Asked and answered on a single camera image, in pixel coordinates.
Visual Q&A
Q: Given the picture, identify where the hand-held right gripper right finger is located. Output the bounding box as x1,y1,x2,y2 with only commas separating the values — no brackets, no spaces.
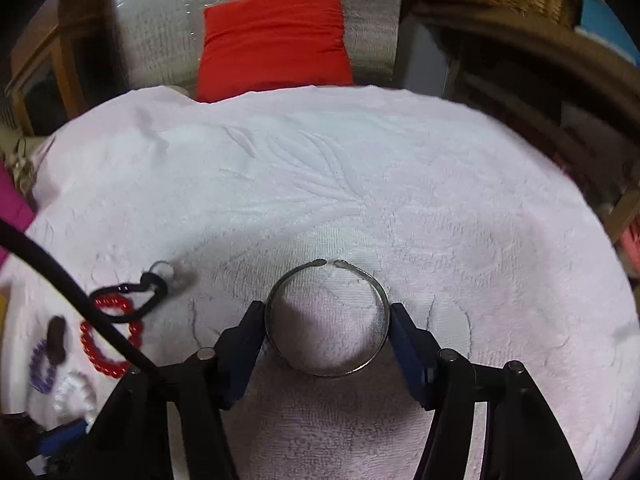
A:
387,302,583,480

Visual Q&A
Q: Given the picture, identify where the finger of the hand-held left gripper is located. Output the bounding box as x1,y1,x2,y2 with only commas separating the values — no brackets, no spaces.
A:
20,417,92,480

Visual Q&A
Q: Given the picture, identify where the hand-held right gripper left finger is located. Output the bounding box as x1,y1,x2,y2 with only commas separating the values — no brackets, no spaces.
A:
87,300,266,480

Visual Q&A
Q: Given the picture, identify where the red bead bracelet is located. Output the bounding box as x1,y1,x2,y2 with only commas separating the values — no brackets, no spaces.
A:
80,295,144,379

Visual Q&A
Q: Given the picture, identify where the black braided cord bracelet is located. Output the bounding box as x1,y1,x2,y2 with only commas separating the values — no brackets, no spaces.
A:
89,260,173,324

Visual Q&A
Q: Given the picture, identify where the metal cuff bracelet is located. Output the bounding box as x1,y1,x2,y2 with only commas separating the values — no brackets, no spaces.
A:
264,258,391,378

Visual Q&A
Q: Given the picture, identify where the pale pink towel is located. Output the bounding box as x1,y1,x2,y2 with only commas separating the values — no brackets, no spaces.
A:
0,85,640,480

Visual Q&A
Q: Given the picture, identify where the magenta pillow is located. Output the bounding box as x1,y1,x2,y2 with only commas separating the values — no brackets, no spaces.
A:
0,160,36,266

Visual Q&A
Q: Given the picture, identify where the small patterned pouch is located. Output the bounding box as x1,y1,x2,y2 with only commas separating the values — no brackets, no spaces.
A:
2,135,38,196

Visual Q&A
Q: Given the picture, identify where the red cushion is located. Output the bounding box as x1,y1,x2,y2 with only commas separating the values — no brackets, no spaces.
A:
195,0,356,103

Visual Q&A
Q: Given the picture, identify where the dark wooden shelf unit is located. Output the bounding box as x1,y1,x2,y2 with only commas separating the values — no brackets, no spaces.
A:
400,5,640,241

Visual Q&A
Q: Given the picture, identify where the wooden cabinet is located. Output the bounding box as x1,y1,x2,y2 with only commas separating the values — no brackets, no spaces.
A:
5,0,121,136

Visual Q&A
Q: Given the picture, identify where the light blue box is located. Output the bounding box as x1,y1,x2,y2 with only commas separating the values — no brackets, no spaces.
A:
575,0,640,66

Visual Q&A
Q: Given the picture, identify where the clear white bead bracelet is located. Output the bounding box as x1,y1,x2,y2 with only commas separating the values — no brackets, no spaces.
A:
52,370,98,423

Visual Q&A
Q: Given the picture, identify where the purple bead bracelet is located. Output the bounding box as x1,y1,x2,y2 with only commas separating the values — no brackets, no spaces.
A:
29,340,58,393

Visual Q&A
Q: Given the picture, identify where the dark bracelet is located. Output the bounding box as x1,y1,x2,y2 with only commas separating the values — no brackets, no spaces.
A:
45,316,68,363

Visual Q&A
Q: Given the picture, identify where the black cable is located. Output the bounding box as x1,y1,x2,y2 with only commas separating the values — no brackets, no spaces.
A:
0,217,161,376

